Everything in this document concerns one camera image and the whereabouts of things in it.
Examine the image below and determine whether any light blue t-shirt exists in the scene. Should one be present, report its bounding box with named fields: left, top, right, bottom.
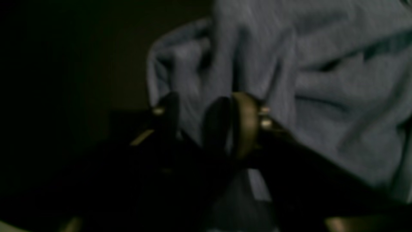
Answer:
left=147, top=0, right=412, bottom=203

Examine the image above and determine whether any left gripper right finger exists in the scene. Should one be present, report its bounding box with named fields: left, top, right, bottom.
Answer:
left=202, top=92, right=274, bottom=162

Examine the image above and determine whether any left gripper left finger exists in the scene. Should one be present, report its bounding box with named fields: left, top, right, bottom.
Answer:
left=129, top=92, right=192, bottom=181

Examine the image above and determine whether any black table cloth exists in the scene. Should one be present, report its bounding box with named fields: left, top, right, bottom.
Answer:
left=0, top=0, right=213, bottom=155

